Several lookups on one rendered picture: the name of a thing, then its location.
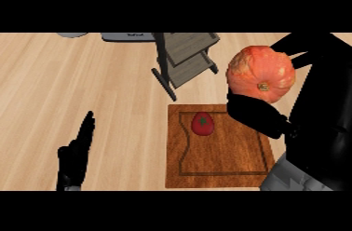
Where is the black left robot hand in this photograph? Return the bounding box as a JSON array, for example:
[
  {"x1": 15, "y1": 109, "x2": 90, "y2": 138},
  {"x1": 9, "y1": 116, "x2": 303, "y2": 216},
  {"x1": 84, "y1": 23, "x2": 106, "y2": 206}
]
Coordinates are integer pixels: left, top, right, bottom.
[{"x1": 55, "y1": 110, "x2": 96, "y2": 192}]

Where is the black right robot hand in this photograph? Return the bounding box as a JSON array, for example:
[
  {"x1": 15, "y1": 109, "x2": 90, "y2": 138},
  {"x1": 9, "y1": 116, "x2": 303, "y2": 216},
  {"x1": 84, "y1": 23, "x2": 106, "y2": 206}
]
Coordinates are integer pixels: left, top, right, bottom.
[{"x1": 225, "y1": 32, "x2": 352, "y2": 192}]

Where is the orange squash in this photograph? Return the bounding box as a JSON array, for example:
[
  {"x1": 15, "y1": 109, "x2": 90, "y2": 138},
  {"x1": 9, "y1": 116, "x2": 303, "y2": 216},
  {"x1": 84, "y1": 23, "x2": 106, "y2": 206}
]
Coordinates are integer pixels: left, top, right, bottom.
[{"x1": 225, "y1": 45, "x2": 297, "y2": 104}]

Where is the brown wooden cutting board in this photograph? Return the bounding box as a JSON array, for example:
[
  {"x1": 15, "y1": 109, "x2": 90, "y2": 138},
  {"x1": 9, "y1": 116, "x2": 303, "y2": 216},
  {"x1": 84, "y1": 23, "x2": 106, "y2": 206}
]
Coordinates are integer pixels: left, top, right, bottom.
[{"x1": 164, "y1": 103, "x2": 276, "y2": 189}]

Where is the grey tiered basket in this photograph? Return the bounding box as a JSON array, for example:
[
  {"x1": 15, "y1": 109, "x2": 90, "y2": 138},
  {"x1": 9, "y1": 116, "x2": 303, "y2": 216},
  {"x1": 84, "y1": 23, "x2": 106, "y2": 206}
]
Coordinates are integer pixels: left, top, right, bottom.
[{"x1": 149, "y1": 32, "x2": 222, "y2": 102}]

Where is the red tomato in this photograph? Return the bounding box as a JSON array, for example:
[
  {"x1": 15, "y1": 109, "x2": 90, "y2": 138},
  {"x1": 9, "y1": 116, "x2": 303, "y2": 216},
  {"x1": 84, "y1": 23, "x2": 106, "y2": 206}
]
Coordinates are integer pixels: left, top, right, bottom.
[{"x1": 189, "y1": 111, "x2": 216, "y2": 137}]

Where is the grey round object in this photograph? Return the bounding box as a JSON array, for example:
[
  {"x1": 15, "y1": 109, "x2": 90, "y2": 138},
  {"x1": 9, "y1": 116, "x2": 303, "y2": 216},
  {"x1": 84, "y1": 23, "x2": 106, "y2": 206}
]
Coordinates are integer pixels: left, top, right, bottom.
[{"x1": 56, "y1": 32, "x2": 89, "y2": 39}]

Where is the grey flat appliance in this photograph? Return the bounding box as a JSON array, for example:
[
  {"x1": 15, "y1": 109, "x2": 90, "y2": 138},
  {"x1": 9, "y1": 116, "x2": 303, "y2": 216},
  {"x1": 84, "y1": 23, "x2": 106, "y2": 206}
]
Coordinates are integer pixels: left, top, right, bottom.
[{"x1": 100, "y1": 32, "x2": 157, "y2": 43}]

